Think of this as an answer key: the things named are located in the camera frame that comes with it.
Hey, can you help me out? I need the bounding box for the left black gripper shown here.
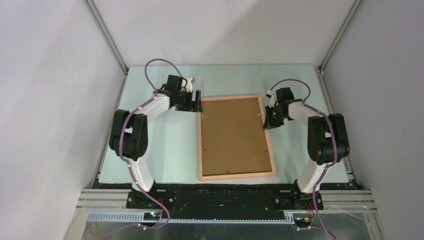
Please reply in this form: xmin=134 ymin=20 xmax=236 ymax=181
xmin=176 ymin=89 xmax=203 ymax=113

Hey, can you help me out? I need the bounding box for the brown cardboard backing board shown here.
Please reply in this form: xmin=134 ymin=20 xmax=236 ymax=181
xmin=200 ymin=97 xmax=273 ymax=177

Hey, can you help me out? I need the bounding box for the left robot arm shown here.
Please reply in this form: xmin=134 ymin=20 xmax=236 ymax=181
xmin=109 ymin=75 xmax=203 ymax=208

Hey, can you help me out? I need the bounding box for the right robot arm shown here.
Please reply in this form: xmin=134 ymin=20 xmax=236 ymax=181
xmin=262 ymin=87 xmax=350 ymax=209

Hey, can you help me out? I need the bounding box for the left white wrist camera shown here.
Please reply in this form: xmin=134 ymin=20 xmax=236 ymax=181
xmin=181 ymin=76 xmax=196 ymax=93

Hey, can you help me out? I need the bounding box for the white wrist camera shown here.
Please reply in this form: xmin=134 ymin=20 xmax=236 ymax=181
xmin=181 ymin=76 xmax=196 ymax=93
xmin=266 ymin=89 xmax=278 ymax=108

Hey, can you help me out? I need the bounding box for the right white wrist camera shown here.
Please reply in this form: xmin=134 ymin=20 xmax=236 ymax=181
xmin=266 ymin=89 xmax=278 ymax=108

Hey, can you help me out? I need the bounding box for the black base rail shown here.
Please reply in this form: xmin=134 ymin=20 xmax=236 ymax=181
xmin=126 ymin=183 xmax=324 ymax=221

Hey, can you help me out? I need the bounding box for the left aluminium corner post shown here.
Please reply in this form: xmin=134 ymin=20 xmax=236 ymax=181
xmin=83 ymin=0 xmax=129 ymax=75

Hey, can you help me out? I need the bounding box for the aluminium corner post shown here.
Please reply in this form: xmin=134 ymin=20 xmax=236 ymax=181
xmin=83 ymin=0 xmax=129 ymax=75
xmin=318 ymin=0 xmax=364 ymax=72

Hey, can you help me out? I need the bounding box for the right aluminium corner post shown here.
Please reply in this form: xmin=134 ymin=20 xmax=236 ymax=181
xmin=318 ymin=0 xmax=364 ymax=72

